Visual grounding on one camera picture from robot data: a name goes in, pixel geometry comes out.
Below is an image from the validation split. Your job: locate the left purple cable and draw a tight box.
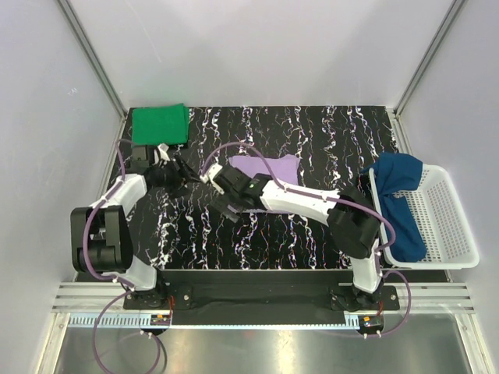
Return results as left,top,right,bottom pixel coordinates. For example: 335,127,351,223
83,138,169,374

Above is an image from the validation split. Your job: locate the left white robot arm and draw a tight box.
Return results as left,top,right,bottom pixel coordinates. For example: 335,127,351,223
70,144,200,309

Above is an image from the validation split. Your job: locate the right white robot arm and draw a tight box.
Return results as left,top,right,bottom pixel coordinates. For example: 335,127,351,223
200,163,383,311

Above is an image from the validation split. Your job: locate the folded green t shirt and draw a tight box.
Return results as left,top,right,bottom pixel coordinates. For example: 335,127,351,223
132,104,189,146

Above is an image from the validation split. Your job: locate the purple cable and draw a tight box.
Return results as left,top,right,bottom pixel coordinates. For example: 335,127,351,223
200,141,412,339
83,138,169,374

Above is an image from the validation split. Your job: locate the white plastic basket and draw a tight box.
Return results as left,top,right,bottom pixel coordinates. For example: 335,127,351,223
384,164,480,270

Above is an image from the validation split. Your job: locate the aluminium rail frame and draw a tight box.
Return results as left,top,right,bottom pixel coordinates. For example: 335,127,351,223
37,269,498,373

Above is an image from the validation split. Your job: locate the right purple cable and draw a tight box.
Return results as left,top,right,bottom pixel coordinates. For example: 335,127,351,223
200,141,412,339

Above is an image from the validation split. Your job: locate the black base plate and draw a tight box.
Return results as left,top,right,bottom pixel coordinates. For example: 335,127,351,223
124,270,400,328

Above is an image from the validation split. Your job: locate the dark blue t shirt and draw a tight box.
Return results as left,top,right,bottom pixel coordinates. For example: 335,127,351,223
362,153,426,263

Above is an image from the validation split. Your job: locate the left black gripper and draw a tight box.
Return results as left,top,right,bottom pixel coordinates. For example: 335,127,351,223
152,153,203,199

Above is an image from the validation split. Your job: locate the purple t shirt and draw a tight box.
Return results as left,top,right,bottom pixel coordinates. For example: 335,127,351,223
228,154,300,185

